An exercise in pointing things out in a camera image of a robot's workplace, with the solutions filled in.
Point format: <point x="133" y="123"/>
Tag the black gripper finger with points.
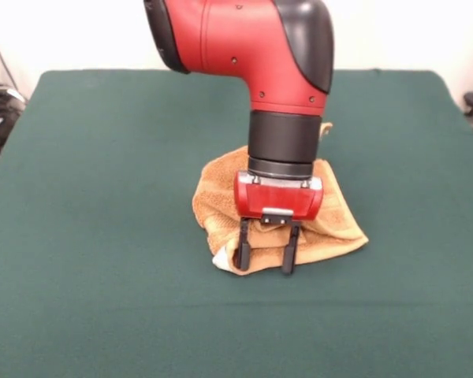
<point x="244" y="248"/>
<point x="291" y="252"/>

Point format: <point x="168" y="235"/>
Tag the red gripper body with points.
<point x="276" y="201"/>

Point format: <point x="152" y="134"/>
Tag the orange terry towel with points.
<point x="217" y="197"/>

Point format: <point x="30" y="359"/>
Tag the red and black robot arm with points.
<point x="240" y="39"/>

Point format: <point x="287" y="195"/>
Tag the dark green table cloth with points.
<point x="102" y="197"/>

